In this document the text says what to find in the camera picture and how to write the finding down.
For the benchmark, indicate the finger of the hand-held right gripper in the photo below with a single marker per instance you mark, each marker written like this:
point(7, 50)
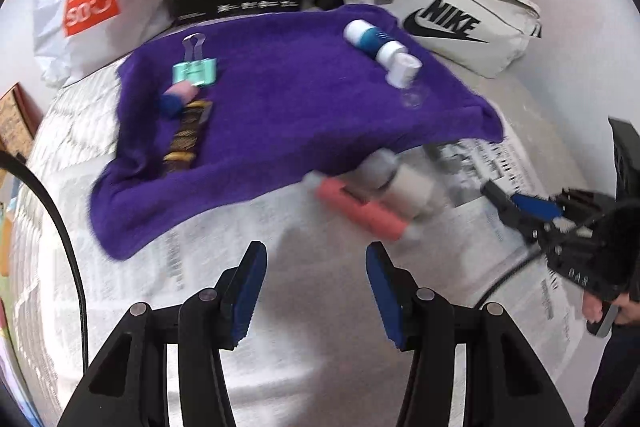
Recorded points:
point(505, 207)
point(537, 205)

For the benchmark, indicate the white and blue bottle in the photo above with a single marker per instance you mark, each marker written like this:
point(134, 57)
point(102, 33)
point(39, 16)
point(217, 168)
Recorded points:
point(370, 39)

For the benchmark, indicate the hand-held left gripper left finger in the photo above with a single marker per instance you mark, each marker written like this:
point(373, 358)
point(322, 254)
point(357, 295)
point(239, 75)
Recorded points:
point(247, 292)

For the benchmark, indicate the person's right hand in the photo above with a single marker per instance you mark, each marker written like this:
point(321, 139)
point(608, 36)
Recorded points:
point(592, 309)

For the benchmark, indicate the pink correction pen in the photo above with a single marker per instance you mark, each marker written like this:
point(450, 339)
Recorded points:
point(360, 209)

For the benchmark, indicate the black and gold lipstick tube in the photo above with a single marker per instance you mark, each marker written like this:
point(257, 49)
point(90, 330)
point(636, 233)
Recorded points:
point(185, 137)

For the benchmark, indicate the green binder clip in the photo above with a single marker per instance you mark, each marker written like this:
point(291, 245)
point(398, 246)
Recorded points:
point(195, 72)

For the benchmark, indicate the grey white cylinder roll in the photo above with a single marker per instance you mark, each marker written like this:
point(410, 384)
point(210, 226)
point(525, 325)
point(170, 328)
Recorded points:
point(410, 189)

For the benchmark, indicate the purple towel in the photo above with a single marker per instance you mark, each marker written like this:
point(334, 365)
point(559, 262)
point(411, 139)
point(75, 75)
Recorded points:
point(280, 97)

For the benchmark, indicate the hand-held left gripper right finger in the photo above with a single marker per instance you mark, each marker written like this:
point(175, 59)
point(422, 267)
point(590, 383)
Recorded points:
point(385, 297)

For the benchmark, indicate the pink and blue eraser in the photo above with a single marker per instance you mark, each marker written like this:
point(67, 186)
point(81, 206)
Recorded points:
point(175, 99)

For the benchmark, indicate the person's dark clothing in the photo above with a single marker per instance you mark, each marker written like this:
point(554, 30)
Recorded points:
point(617, 382)

